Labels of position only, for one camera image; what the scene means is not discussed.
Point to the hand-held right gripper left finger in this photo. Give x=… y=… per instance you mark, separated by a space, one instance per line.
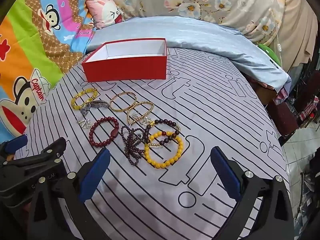
x=96 y=175

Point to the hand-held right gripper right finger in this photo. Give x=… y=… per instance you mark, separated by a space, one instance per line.
x=225 y=175

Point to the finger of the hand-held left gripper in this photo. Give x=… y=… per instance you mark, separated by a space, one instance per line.
x=16 y=143
x=50 y=155

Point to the purple garnet bead strand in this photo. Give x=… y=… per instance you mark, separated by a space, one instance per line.
x=132 y=150

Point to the silver wristwatch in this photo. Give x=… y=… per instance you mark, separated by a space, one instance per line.
x=96 y=104

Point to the red cardboard box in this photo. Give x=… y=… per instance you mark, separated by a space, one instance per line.
x=125 y=66

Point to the gold bangle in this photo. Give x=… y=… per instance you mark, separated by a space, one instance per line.
x=110 y=104

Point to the small silver earring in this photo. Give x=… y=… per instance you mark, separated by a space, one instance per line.
x=135 y=113

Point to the silver pendant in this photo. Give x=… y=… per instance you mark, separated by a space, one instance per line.
x=146 y=122

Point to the dark brown cabinet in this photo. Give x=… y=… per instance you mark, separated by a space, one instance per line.
x=282 y=117

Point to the cartoon monkey blanket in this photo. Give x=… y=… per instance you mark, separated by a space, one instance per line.
x=37 y=42

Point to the plaid cloth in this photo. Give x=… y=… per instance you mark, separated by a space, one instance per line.
x=307 y=110

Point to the green plush item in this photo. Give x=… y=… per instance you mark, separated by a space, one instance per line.
x=268 y=52

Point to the light blue pillow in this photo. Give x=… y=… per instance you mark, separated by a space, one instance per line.
x=200 y=35

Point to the pink rabbit pillow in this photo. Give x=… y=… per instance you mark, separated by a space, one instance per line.
x=105 y=12

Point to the beige curtain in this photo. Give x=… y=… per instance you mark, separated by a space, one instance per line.
x=297 y=30

